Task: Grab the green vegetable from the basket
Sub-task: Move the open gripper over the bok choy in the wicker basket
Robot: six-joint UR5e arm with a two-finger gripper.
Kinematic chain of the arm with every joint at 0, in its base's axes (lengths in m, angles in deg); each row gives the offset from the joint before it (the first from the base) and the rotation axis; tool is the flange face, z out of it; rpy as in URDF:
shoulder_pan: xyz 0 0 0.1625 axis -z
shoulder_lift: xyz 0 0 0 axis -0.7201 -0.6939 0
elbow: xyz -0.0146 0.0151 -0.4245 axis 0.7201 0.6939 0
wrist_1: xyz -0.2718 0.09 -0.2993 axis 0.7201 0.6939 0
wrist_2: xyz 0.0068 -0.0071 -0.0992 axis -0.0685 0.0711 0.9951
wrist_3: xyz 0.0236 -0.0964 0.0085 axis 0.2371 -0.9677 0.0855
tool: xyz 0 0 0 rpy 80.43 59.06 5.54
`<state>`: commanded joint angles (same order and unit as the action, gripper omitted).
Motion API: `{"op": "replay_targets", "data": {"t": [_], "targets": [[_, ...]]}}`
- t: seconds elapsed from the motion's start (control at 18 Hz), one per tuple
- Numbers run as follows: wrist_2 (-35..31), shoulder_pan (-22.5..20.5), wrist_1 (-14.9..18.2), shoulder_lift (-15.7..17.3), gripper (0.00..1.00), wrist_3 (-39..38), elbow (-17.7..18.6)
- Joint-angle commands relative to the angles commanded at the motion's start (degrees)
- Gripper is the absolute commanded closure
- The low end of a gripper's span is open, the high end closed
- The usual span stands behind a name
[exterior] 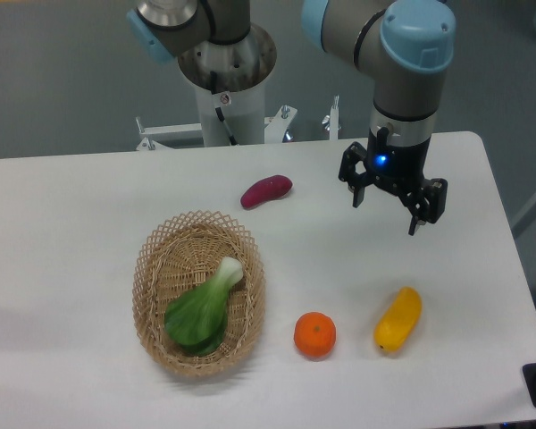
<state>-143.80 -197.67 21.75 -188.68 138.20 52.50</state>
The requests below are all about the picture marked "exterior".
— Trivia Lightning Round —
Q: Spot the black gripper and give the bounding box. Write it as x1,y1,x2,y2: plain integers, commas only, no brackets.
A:
339,129,448,236

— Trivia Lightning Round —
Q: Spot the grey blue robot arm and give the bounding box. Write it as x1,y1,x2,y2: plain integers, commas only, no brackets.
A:
127,1,456,231

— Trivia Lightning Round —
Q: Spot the woven wicker basket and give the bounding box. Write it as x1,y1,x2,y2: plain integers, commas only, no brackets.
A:
132,211,265,377

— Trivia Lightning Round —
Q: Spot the green bok choy vegetable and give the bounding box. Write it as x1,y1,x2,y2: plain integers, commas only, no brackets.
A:
163,257,244,357

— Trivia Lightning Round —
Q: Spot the purple sweet potato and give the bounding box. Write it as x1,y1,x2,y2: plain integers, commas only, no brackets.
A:
240,174,293,210

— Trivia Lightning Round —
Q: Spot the yellow mango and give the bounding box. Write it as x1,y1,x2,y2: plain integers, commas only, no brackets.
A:
373,286,423,353

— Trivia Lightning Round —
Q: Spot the orange tangerine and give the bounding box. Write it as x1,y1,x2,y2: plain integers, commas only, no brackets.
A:
293,312,337,359

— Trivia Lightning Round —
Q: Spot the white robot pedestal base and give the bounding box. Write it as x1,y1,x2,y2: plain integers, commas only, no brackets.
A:
136,24,297,150

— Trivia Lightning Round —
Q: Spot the black cable on pedestal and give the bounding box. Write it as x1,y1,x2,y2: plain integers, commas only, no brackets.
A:
210,70,239,147

